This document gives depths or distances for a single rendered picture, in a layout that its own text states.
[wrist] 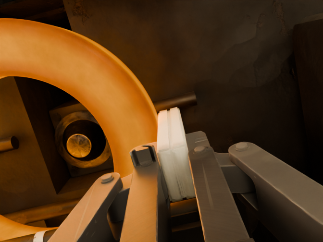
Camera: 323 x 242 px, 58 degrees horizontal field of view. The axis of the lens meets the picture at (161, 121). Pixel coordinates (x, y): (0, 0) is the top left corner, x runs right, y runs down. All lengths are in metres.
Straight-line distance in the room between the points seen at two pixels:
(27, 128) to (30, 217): 0.08
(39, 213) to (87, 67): 0.14
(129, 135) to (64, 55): 0.06
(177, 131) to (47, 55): 0.09
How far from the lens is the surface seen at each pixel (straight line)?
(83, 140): 0.28
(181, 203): 0.18
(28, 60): 0.19
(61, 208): 0.26
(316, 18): 0.22
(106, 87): 0.18
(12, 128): 0.29
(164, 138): 0.15
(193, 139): 0.16
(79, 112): 0.30
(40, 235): 0.20
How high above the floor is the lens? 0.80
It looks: 12 degrees down
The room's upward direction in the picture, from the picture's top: 15 degrees counter-clockwise
